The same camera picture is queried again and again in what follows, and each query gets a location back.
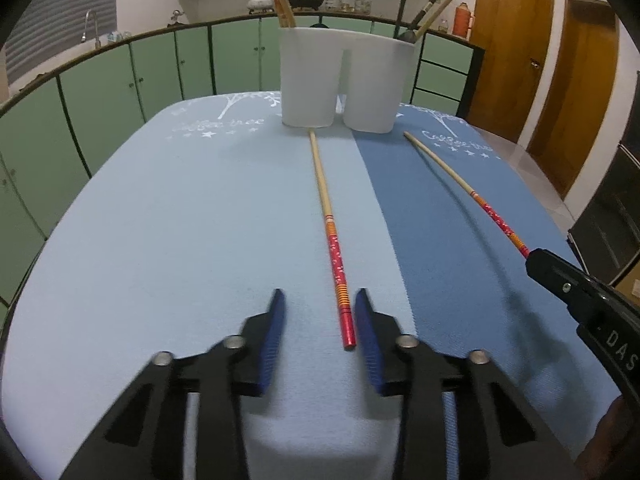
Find silver metal spoon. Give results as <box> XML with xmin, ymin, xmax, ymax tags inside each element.
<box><xmin>397</xmin><ymin>29</ymin><xmax>416</xmax><ymax>44</ymax></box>

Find black chopstick gold band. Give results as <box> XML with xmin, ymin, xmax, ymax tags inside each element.
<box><xmin>393</xmin><ymin>0</ymin><xmax>407</xmax><ymax>39</ymax></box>

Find green lower kitchen cabinets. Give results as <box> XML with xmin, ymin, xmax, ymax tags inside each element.
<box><xmin>0</xmin><ymin>10</ymin><xmax>486</xmax><ymax>331</ymax></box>

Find person's right hand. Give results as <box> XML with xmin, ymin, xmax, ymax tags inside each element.
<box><xmin>575</xmin><ymin>396</ymin><xmax>639</xmax><ymax>479</ymax></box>

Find black oven cabinet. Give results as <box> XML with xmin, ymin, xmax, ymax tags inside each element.
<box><xmin>567</xmin><ymin>96</ymin><xmax>640</xmax><ymax>287</ymax></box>

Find dark blue table mat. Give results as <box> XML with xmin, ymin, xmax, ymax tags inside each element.
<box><xmin>355</xmin><ymin>106</ymin><xmax>618</xmax><ymax>455</ymax></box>

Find right wooden door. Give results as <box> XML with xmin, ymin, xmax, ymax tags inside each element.
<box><xmin>527</xmin><ymin>0</ymin><xmax>620</xmax><ymax>198</ymax></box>

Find wooden door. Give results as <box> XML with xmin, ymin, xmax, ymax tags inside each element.
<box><xmin>527</xmin><ymin>0</ymin><xmax>620</xmax><ymax>198</ymax></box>
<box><xmin>466</xmin><ymin>0</ymin><xmax>554</xmax><ymax>142</ymax></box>

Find light blue table mat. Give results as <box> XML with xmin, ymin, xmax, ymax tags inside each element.
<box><xmin>1</xmin><ymin>92</ymin><xmax>399</xmax><ymax>479</ymax></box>

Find left wooden door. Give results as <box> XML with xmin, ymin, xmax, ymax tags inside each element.
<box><xmin>466</xmin><ymin>0</ymin><xmax>554</xmax><ymax>142</ymax></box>

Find white double utensil holder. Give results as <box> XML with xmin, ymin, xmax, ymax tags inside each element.
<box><xmin>279</xmin><ymin>27</ymin><xmax>416</xmax><ymax>134</ymax></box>

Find orange thermos flask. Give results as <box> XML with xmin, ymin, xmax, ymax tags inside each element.
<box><xmin>451</xmin><ymin>2</ymin><xmax>474</xmax><ymax>40</ymax></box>

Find glass jar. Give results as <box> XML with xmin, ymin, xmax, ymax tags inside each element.
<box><xmin>438</xmin><ymin>18</ymin><xmax>449</xmax><ymax>34</ymax></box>

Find chrome sink faucet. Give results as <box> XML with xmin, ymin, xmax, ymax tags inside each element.
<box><xmin>80</xmin><ymin>8</ymin><xmax>102</xmax><ymax>50</ymax></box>

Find silver kettle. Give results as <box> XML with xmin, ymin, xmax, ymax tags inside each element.
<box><xmin>167</xmin><ymin>9</ymin><xmax>186</xmax><ymax>27</ymax></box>

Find black wok with lid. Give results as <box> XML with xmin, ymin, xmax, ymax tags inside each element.
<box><xmin>288</xmin><ymin>0</ymin><xmax>324</xmax><ymax>12</ymax></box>

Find grey window blind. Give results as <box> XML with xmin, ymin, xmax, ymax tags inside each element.
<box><xmin>6</xmin><ymin>0</ymin><xmax>117</xmax><ymax>82</ymax></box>

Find white enamel pot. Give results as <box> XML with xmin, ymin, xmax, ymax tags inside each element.
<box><xmin>246</xmin><ymin>0</ymin><xmax>274</xmax><ymax>15</ymax></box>

